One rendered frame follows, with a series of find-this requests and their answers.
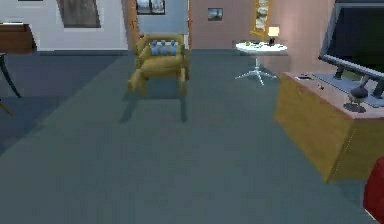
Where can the yellow wooden armchair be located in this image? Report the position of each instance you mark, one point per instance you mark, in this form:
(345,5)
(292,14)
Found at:
(159,67)

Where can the blue striped cushion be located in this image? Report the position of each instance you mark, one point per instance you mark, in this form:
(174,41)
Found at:
(163,47)

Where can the small green object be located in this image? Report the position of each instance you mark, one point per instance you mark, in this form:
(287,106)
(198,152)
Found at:
(247,43)

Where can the white round side table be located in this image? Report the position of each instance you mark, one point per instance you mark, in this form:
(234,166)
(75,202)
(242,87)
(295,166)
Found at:
(257,47)

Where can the small blue framed picture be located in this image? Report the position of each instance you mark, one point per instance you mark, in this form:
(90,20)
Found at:
(215,14)

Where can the small white table lamp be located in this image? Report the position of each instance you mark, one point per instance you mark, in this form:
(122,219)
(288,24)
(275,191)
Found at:
(273,33)

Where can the black remote control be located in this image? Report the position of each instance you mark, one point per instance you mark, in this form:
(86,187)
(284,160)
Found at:
(304,77)

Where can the wooden television cabinet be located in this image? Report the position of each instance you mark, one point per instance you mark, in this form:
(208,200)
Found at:
(310,120)

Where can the small dark object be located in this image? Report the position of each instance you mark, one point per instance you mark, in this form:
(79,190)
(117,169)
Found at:
(320,87)

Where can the dark grey round ornament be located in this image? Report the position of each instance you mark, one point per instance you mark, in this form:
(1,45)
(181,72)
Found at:
(358,95)

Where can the black flat television set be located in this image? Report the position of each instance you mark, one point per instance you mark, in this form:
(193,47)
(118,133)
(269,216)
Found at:
(358,36)

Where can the brown chair leg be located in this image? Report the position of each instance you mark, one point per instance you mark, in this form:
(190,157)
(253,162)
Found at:
(5,108)

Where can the black table leg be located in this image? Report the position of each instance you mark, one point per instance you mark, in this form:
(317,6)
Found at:
(7,75)

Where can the dark brown wooden cupboard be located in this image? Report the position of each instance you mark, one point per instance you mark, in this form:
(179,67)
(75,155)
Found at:
(15,38)

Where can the red round object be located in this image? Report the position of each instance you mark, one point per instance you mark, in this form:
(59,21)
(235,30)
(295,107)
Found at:
(376,193)

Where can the dark framed wall picture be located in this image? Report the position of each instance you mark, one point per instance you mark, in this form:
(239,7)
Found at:
(150,6)

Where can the yellow framed wall picture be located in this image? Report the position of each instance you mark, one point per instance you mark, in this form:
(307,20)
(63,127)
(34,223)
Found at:
(261,18)

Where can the grey framed wall picture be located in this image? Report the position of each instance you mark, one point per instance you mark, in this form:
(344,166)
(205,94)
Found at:
(79,13)

